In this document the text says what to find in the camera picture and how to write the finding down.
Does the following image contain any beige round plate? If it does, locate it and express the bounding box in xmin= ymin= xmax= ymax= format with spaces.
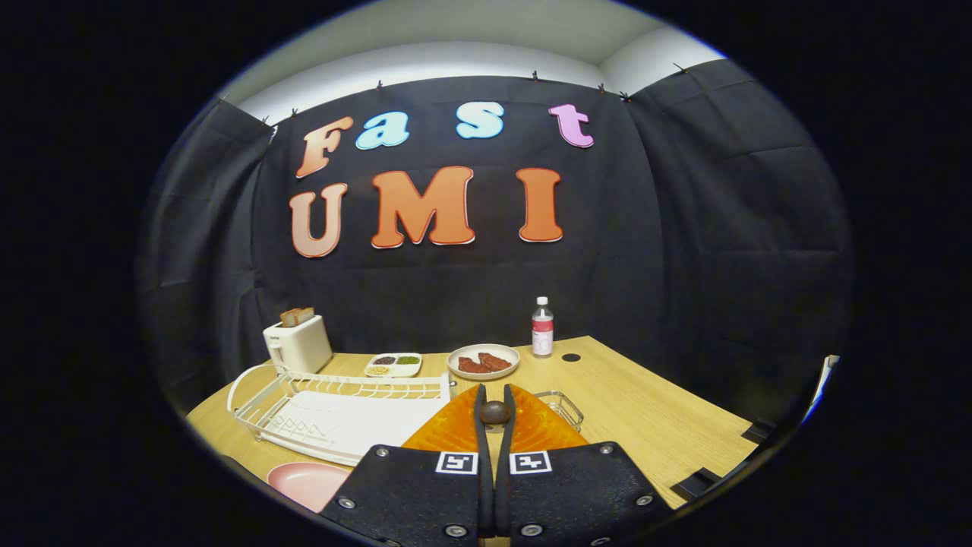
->
xmin=447 ymin=343 xmax=522 ymax=381

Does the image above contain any white toaster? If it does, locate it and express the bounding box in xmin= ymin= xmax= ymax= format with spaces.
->
xmin=263 ymin=315 xmax=334 ymax=375

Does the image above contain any pink plate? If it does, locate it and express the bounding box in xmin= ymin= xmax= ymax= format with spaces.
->
xmin=267 ymin=462 xmax=354 ymax=514

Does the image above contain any white divided condiment dish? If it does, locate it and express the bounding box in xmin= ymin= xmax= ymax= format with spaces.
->
xmin=364 ymin=353 xmax=423 ymax=379

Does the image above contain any black backdrop cloth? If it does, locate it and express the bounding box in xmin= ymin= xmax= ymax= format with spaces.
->
xmin=137 ymin=57 xmax=851 ymax=419

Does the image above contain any white wire dish rack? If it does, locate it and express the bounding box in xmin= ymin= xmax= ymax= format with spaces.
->
xmin=226 ymin=363 xmax=456 ymax=466

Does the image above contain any metal wire basket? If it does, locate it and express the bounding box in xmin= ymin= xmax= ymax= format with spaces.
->
xmin=532 ymin=390 xmax=585 ymax=434

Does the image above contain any brown handled spoon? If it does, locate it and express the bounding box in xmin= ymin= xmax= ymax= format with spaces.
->
xmin=479 ymin=400 xmax=512 ymax=434

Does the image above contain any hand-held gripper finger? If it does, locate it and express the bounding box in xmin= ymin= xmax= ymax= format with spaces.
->
xmin=319 ymin=384 xmax=496 ymax=547
xmin=495 ymin=384 xmax=673 ymax=547

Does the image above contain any red label plastic bottle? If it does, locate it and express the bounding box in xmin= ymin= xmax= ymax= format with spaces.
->
xmin=531 ymin=296 xmax=555 ymax=359

